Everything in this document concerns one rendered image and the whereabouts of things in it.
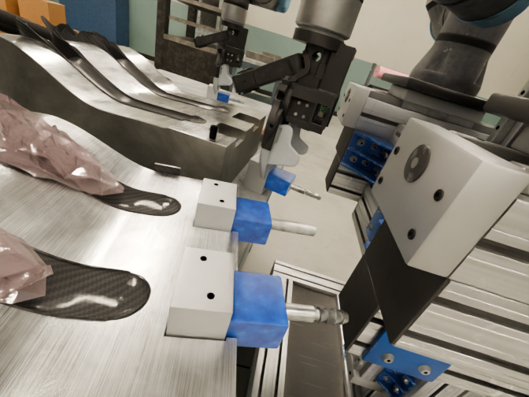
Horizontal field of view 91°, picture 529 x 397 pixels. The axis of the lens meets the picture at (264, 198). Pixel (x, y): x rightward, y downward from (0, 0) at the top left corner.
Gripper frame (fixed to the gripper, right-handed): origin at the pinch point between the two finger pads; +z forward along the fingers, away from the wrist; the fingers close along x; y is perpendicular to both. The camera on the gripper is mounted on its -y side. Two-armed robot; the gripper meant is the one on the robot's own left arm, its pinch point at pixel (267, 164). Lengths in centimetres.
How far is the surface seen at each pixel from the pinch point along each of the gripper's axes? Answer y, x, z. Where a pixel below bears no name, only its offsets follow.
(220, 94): -34, 44, 1
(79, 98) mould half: -25.3, -13.2, -4.1
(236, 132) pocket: -6.4, -0.8, -3.6
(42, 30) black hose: -69, 13, -6
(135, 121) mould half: -16.8, -12.0, -3.6
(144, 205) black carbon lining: -5.4, -22.8, -0.3
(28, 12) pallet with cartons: -446, 254, 29
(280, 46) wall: -199, 611, -25
